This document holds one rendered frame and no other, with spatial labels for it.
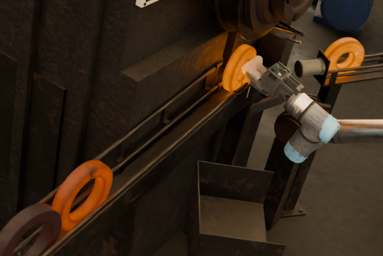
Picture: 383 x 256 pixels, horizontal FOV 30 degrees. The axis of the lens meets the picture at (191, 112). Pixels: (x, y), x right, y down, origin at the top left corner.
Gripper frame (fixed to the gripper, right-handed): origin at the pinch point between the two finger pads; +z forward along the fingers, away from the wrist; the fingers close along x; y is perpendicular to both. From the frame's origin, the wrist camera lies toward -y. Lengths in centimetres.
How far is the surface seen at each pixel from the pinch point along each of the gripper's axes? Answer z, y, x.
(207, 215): -26, -10, 48
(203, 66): 5.6, 0.3, 14.3
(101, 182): -3, -7, 67
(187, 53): 7.8, 8.5, 25.4
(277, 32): 0.7, 3.8, -21.2
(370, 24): 3, -78, -237
